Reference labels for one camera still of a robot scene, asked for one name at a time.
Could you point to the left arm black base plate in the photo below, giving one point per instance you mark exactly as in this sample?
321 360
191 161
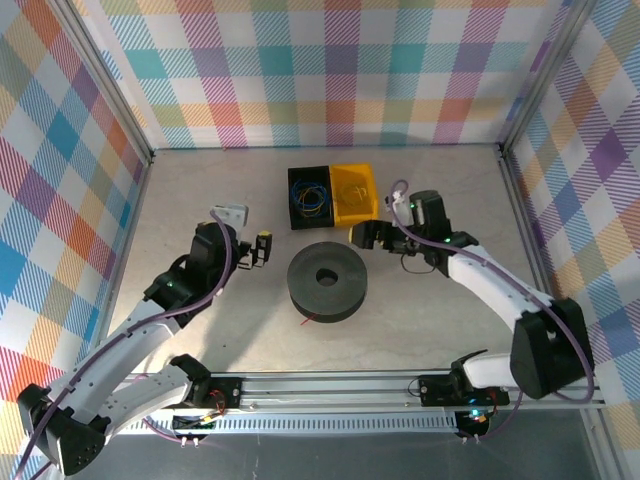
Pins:
230 392

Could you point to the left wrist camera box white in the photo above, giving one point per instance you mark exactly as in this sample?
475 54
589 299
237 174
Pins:
230 217

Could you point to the aluminium frame post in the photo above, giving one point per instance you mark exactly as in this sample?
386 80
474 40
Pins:
545 75
103 75

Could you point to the aluminium side rail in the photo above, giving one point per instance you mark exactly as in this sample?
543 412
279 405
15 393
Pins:
525 225

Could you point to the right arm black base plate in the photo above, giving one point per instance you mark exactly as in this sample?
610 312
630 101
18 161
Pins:
435 390

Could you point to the yellow plastic bin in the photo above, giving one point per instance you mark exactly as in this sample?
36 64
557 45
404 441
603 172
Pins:
357 221

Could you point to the aluminium mounting rail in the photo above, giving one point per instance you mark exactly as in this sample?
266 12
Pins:
325 390

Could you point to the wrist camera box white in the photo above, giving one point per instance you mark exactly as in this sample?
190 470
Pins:
400 207
230 217

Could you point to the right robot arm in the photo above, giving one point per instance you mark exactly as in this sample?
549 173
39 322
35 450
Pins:
490 285

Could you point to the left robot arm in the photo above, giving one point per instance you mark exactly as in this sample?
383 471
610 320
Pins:
115 360

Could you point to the black plastic bin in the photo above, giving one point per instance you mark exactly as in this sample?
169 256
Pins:
291 175

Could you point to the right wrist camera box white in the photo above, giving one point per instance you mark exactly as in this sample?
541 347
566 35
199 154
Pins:
400 207

